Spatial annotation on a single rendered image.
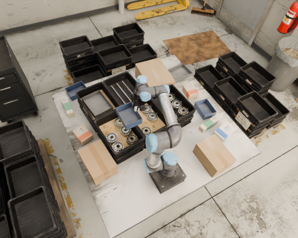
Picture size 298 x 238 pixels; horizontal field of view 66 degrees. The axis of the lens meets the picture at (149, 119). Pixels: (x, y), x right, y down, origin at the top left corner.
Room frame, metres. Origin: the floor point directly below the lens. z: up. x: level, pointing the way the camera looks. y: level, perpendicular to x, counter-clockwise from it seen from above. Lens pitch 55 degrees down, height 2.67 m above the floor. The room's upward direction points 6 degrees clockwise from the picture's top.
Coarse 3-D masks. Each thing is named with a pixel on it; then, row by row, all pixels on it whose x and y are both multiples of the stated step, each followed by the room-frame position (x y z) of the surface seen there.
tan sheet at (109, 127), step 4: (112, 120) 1.22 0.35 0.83; (104, 124) 1.17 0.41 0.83; (108, 124) 1.18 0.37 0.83; (112, 124) 1.18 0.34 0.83; (100, 128) 1.12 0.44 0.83; (104, 128) 1.12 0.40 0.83; (108, 128) 1.13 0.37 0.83; (112, 128) 1.13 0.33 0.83; (116, 128) 1.14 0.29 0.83; (120, 128) 1.14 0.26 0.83; (104, 132) 1.08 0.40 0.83; (108, 132) 1.09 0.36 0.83; (112, 132) 1.09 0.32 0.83; (116, 132) 1.10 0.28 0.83; (132, 132) 1.12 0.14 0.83; (120, 136) 1.06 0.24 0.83; (124, 136) 1.06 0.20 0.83; (120, 140) 1.02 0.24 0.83; (124, 140) 1.02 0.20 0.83; (112, 144) 0.97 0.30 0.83; (124, 144) 0.98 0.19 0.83; (128, 144) 0.98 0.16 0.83
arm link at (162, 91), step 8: (160, 88) 1.12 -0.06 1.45; (168, 88) 1.14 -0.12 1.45; (160, 96) 1.06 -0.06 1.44; (168, 96) 1.08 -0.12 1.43; (160, 104) 1.01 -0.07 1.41; (168, 104) 1.00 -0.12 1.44; (168, 112) 0.93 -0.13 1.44; (168, 120) 0.88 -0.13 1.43; (176, 120) 0.88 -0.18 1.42; (168, 128) 0.82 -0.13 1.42; (176, 128) 0.81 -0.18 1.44; (176, 136) 0.75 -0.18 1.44; (176, 144) 0.72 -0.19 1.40
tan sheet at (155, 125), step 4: (140, 112) 1.35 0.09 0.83; (144, 116) 1.31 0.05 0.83; (144, 120) 1.26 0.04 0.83; (148, 120) 1.27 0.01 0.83; (160, 120) 1.28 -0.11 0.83; (140, 124) 1.22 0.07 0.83; (144, 124) 1.22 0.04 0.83; (148, 124) 1.22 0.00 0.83; (152, 124) 1.23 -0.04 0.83; (156, 124) 1.23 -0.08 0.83; (160, 124) 1.24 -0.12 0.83; (164, 124) 1.25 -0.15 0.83; (140, 128) 1.17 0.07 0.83; (152, 128) 1.18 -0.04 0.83; (156, 128) 1.19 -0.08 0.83; (152, 132) 1.14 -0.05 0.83
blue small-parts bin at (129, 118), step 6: (120, 108) 1.17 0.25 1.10; (126, 108) 1.21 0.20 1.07; (132, 108) 1.21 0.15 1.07; (120, 114) 1.14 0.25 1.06; (126, 114) 1.14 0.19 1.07; (132, 114) 1.15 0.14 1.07; (138, 114) 1.12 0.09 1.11; (126, 120) 1.08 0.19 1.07; (132, 120) 1.09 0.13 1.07; (138, 120) 1.05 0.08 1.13; (126, 126) 0.99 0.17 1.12; (132, 126) 1.02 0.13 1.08
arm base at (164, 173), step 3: (159, 171) 0.77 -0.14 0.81; (162, 171) 0.76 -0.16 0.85; (165, 171) 0.75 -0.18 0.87; (168, 171) 0.75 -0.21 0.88; (171, 171) 0.75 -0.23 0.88; (174, 171) 0.77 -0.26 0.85; (162, 174) 0.74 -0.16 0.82; (165, 174) 0.75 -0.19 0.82; (168, 174) 0.74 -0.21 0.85; (171, 174) 0.74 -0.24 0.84; (174, 174) 0.76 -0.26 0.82
